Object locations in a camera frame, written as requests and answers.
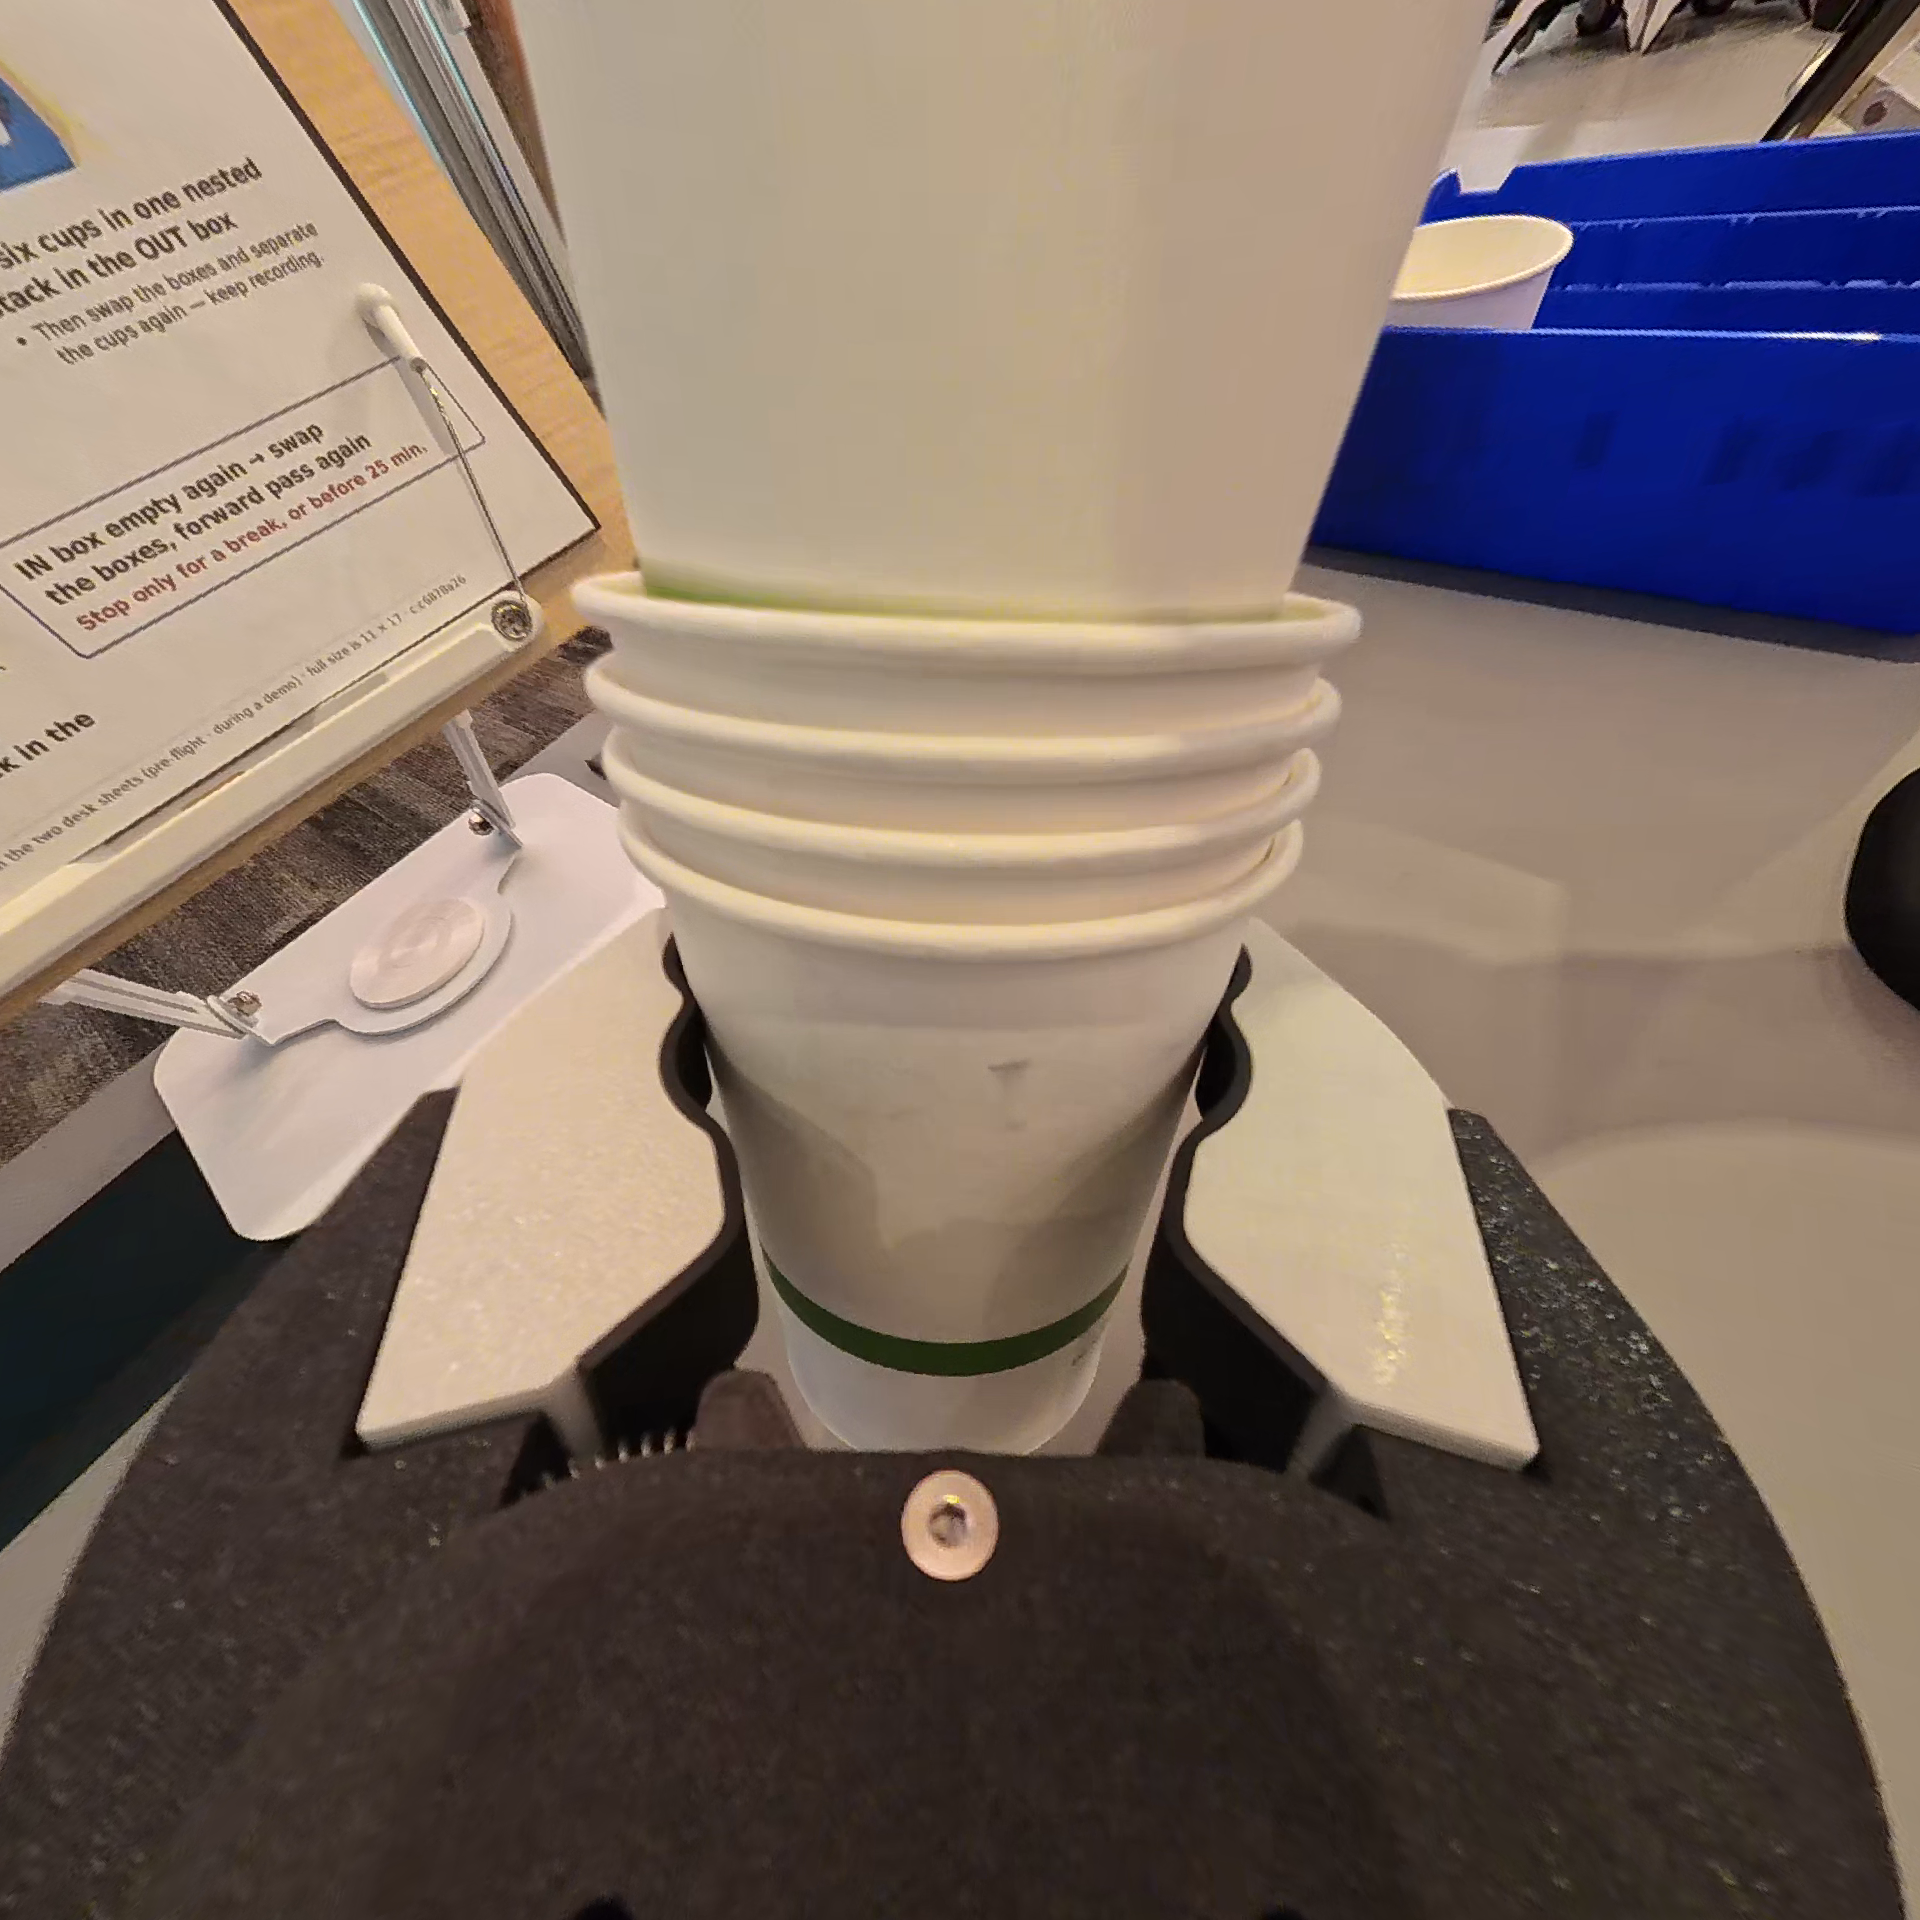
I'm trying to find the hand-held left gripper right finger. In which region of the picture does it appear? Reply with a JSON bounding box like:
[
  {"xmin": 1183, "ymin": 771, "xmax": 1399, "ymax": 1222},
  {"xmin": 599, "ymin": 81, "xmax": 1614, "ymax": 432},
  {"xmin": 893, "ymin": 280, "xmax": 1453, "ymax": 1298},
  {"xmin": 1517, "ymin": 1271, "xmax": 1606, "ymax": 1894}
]
[{"xmin": 1153, "ymin": 922, "xmax": 1542, "ymax": 1471}]

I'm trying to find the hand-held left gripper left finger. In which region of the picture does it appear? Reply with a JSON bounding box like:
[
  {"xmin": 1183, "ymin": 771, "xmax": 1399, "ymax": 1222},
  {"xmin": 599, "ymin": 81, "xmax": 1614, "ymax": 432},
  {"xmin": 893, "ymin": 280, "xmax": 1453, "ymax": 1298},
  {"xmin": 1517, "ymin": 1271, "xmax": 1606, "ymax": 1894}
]
[{"xmin": 354, "ymin": 928, "xmax": 760, "ymax": 1455}]

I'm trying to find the stack of white paper cups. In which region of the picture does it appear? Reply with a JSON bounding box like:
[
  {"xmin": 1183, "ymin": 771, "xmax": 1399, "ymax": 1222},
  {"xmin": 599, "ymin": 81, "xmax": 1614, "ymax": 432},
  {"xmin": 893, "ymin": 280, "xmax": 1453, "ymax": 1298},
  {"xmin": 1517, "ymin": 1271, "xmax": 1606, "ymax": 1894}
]
[{"xmin": 620, "ymin": 817, "xmax": 1304, "ymax": 1457}]

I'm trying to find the blue plastic bin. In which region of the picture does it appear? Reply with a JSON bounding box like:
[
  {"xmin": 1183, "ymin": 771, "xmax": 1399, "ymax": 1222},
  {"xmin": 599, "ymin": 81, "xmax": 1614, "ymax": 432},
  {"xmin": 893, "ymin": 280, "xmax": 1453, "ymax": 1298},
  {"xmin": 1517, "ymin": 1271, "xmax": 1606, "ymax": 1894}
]
[{"xmin": 1307, "ymin": 127, "xmax": 1920, "ymax": 635}]

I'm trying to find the black rounded mesh object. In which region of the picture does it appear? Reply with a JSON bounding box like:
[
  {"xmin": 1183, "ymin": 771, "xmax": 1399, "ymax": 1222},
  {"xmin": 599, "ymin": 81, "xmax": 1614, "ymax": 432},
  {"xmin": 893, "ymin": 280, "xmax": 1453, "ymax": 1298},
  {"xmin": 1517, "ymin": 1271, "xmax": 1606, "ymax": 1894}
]
[{"xmin": 1842, "ymin": 778, "xmax": 1920, "ymax": 1011}]

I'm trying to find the white printed instruction sheet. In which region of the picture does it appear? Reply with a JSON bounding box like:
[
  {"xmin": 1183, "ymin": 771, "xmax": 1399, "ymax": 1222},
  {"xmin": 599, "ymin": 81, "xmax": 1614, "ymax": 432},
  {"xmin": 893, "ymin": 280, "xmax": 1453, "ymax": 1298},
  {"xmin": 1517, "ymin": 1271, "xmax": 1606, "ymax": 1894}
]
[{"xmin": 0, "ymin": 0, "xmax": 602, "ymax": 904}]

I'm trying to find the wooden sign board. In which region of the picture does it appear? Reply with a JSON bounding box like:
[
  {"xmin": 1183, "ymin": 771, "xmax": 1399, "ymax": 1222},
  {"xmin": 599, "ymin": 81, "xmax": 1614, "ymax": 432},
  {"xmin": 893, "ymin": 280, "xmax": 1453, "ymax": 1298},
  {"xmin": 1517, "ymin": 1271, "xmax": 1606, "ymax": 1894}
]
[{"xmin": 0, "ymin": 0, "xmax": 607, "ymax": 1037}]

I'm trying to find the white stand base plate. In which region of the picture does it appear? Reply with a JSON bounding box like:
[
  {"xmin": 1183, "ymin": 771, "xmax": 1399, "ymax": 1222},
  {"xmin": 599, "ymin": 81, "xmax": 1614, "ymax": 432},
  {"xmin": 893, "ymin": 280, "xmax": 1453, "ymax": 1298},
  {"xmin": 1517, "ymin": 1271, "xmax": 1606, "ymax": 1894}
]
[{"xmin": 59, "ymin": 712, "xmax": 667, "ymax": 1244}]

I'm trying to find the thin wire tether white pin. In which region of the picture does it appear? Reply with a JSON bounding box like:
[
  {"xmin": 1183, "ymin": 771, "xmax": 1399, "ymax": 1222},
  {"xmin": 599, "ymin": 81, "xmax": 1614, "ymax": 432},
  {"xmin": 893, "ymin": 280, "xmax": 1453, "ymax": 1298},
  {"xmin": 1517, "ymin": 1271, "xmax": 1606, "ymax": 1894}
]
[{"xmin": 357, "ymin": 287, "xmax": 546, "ymax": 644}]

